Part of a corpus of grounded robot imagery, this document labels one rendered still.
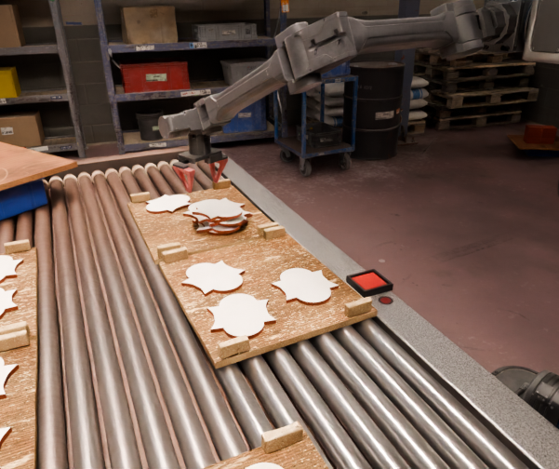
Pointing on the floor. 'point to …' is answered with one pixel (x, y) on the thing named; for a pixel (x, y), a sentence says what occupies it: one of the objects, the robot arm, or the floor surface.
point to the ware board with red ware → (540, 141)
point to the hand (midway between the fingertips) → (202, 184)
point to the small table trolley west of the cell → (289, 147)
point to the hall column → (406, 72)
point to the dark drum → (374, 109)
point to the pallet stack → (472, 87)
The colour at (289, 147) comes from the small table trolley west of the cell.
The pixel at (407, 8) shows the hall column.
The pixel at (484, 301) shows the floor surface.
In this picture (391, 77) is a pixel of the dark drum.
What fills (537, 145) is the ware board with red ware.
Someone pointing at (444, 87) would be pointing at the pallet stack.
